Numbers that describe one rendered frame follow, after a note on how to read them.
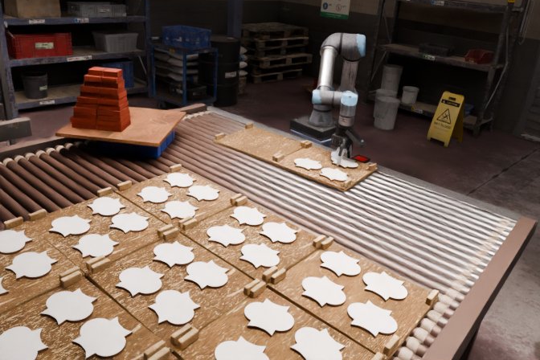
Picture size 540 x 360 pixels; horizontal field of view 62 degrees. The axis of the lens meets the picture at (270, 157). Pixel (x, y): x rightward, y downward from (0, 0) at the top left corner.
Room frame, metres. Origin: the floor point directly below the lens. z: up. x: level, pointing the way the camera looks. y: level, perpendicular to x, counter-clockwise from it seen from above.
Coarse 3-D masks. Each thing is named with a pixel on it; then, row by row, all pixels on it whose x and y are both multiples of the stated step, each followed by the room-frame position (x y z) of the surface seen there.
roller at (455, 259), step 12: (192, 144) 2.27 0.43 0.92; (216, 156) 2.15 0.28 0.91; (240, 168) 2.03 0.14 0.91; (276, 180) 1.91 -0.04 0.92; (300, 192) 1.81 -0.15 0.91; (324, 204) 1.73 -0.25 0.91; (348, 216) 1.65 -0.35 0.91; (360, 216) 1.63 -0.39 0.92; (384, 228) 1.55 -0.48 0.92; (408, 240) 1.49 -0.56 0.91; (432, 252) 1.42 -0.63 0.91; (444, 252) 1.41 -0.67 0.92; (468, 264) 1.35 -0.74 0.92
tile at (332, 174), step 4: (324, 168) 2.03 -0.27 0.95; (328, 168) 2.03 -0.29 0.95; (324, 172) 1.98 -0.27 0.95; (328, 172) 1.99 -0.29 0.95; (332, 172) 1.99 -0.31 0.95; (336, 172) 1.99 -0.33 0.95; (340, 172) 2.00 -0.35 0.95; (324, 176) 1.95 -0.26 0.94; (328, 176) 1.94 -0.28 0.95; (332, 176) 1.94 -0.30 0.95; (336, 176) 1.95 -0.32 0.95; (340, 176) 1.95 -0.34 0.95; (344, 176) 1.96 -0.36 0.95; (332, 180) 1.91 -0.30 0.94; (336, 180) 1.91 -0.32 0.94; (340, 180) 1.91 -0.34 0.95; (344, 180) 1.91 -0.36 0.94
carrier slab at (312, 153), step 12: (288, 156) 2.17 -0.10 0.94; (300, 156) 2.18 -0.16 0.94; (312, 156) 2.20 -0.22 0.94; (324, 156) 2.21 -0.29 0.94; (288, 168) 2.02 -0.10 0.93; (300, 168) 2.03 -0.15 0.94; (336, 168) 2.07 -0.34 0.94; (348, 168) 2.08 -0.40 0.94; (360, 168) 2.09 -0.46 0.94; (324, 180) 1.91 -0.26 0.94; (360, 180) 1.97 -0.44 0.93
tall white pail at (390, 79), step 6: (384, 66) 6.76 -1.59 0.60; (390, 66) 6.91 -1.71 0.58; (396, 66) 6.89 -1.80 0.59; (402, 66) 6.81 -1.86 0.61; (384, 72) 6.73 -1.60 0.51; (390, 72) 6.66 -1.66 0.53; (396, 72) 6.64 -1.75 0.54; (402, 72) 6.76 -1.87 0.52; (384, 78) 6.71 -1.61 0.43; (390, 78) 6.65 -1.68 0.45; (396, 78) 6.65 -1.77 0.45; (384, 84) 6.70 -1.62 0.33; (390, 84) 6.65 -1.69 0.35; (396, 84) 6.67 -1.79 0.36; (396, 90) 6.68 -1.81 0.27
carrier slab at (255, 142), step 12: (240, 132) 2.48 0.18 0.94; (252, 132) 2.49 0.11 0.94; (264, 132) 2.51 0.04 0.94; (228, 144) 2.27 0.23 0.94; (240, 144) 2.29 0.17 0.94; (252, 144) 2.30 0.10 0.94; (264, 144) 2.32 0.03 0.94; (276, 144) 2.33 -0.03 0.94; (288, 144) 2.35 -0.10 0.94; (300, 144) 2.36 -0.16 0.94; (252, 156) 2.16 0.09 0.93; (264, 156) 2.15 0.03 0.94
